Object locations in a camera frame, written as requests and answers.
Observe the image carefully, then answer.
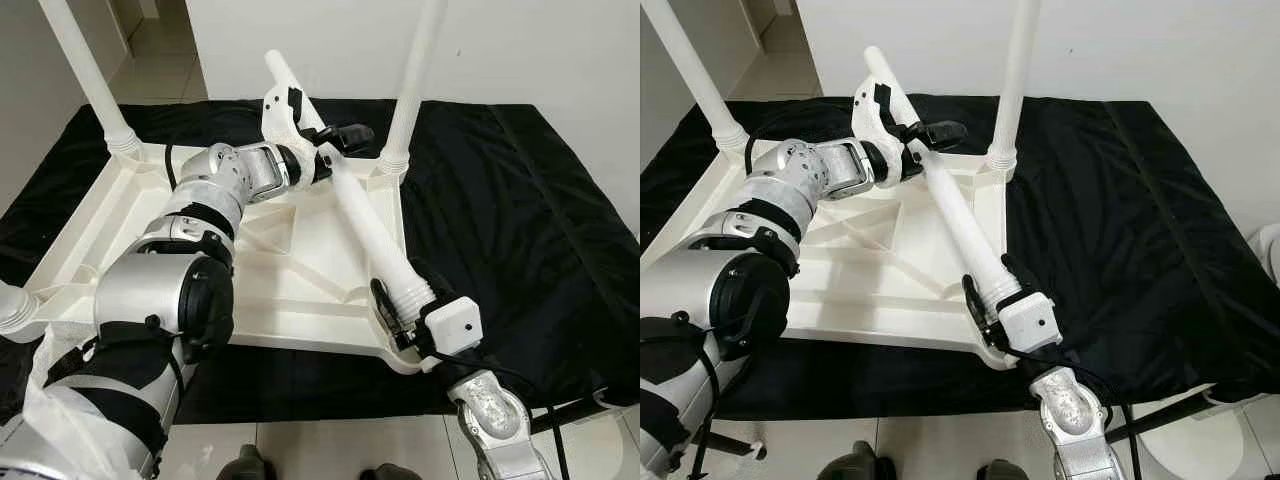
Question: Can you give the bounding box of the white metal frame tube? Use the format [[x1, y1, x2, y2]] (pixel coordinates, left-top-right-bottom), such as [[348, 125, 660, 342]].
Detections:
[[590, 388, 641, 421], [1190, 385, 1280, 426]]

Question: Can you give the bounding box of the black table cloth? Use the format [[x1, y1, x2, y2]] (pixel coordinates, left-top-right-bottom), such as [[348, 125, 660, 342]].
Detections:
[[640, 95, 1280, 416], [0, 98, 641, 426]]

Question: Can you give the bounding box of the white crumpled plastic wrap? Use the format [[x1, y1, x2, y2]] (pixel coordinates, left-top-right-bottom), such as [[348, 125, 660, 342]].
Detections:
[[0, 330, 111, 480]]

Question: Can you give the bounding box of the white floor fan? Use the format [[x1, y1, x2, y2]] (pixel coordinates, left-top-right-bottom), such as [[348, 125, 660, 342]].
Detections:
[[1255, 225, 1280, 276]]

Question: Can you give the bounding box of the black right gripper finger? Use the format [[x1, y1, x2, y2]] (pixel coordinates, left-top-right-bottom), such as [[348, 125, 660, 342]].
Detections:
[[1000, 255, 1036, 293], [962, 272, 993, 341], [370, 278, 401, 346], [410, 262, 451, 301]]

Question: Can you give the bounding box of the white plastic table leg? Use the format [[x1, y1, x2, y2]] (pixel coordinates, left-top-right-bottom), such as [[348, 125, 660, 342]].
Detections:
[[380, 0, 448, 179], [38, 0, 143, 159], [985, 0, 1041, 171], [0, 280, 46, 346], [862, 45, 1023, 321], [263, 48, 438, 331], [640, 0, 751, 151]]

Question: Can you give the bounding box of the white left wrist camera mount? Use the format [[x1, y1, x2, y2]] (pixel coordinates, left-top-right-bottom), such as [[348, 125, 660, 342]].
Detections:
[[852, 82, 916, 161], [260, 85, 326, 161]]

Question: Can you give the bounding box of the white plastic table top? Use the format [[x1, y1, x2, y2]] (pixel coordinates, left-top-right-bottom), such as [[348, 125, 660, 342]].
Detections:
[[0, 140, 446, 376], [640, 135, 1041, 373]]

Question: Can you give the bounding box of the grey robot left foot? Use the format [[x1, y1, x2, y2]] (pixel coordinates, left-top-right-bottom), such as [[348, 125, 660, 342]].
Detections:
[[815, 440, 881, 480], [218, 445, 276, 480]]

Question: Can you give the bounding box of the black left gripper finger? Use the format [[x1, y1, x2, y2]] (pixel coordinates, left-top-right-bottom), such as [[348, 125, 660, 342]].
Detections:
[[915, 120, 969, 149], [322, 123, 377, 151]]

